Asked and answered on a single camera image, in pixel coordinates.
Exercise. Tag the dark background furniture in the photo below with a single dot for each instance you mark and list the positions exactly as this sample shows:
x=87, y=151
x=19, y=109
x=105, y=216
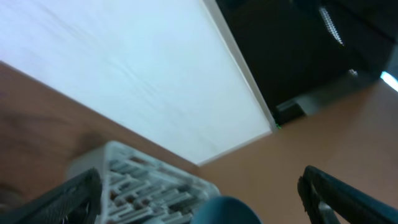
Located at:
x=305, y=53

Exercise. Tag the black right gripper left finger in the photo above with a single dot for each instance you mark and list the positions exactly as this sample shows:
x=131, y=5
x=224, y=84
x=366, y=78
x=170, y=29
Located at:
x=78, y=200

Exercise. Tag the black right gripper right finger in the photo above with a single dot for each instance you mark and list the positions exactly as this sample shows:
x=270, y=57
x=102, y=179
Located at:
x=323, y=196

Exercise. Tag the dark blue plate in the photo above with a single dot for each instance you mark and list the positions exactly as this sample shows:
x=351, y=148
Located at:
x=225, y=210

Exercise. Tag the grey dishwasher rack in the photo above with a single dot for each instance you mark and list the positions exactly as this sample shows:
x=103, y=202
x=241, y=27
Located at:
x=138, y=187

